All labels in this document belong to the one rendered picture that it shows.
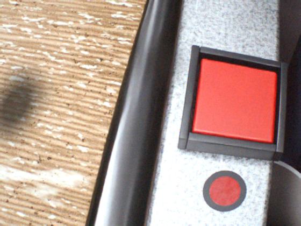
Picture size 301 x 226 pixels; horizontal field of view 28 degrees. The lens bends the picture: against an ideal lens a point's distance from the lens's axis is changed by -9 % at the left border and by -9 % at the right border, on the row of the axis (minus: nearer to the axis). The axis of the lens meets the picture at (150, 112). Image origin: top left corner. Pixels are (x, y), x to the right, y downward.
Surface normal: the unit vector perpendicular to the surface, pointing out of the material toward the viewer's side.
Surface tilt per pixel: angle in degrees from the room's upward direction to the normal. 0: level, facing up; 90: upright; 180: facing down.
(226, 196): 0
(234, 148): 90
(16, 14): 0
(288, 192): 87
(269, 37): 0
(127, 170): 32
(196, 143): 90
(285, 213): 87
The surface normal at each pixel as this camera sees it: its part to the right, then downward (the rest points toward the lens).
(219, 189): 0.03, -0.47
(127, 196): 0.66, -0.26
